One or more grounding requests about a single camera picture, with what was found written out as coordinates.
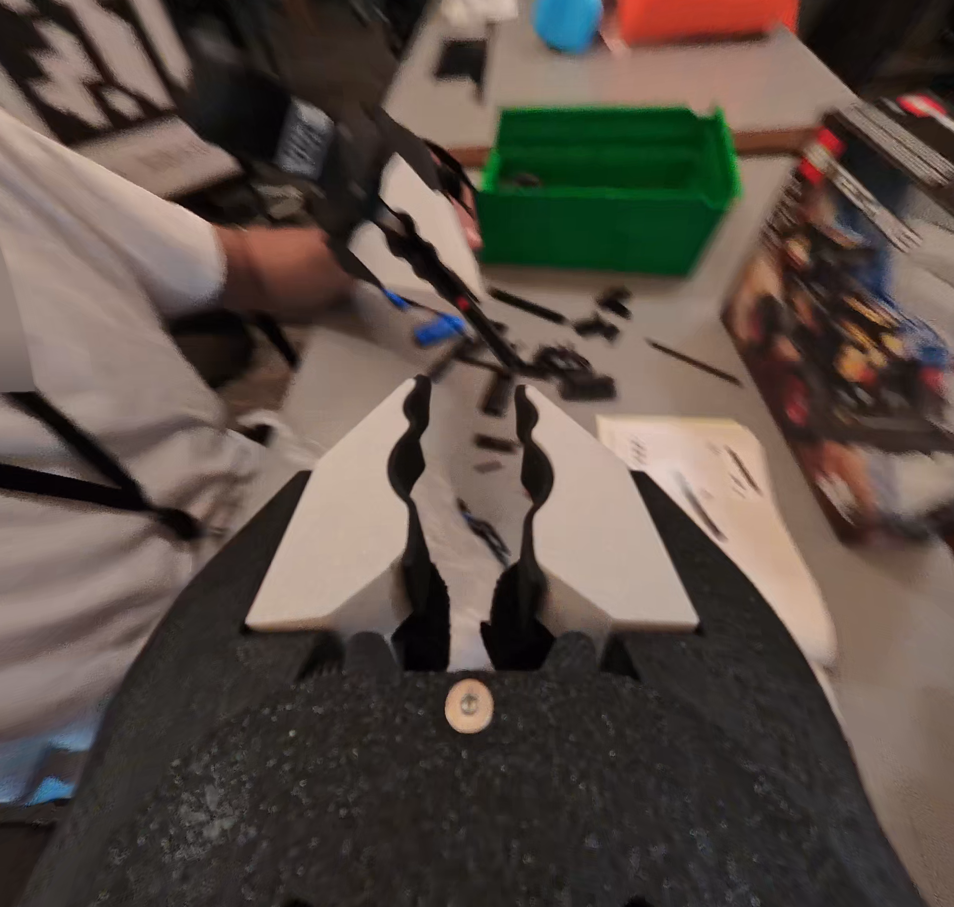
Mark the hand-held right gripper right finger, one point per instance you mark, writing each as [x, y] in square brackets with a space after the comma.
[603, 549]

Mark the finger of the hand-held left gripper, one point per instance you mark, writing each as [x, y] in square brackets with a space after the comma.
[424, 229]

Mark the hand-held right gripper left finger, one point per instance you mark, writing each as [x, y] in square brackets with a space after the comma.
[334, 549]

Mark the small blue lego pin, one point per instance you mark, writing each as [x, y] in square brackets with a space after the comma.
[395, 299]

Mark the person's left forearm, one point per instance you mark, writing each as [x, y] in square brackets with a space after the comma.
[283, 274]

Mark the blue curved lego panel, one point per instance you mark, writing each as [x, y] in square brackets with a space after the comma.
[439, 331]

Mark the lego instruction booklet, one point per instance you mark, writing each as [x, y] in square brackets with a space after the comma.
[715, 527]

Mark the pile of black lego pieces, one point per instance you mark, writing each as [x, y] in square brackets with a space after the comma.
[573, 371]

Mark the thin black lego axle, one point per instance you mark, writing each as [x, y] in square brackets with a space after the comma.
[693, 362]

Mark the lego set box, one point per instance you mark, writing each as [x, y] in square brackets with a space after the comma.
[842, 312]

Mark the flat black object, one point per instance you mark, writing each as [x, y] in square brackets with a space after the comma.
[461, 66]

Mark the green plastic bin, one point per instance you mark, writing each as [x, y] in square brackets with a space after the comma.
[603, 222]

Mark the black chair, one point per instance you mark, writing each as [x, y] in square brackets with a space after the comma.
[215, 349]

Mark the black white patterned cloth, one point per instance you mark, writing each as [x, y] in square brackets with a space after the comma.
[44, 51]

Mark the light blue rounded object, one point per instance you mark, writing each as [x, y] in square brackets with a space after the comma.
[566, 5]

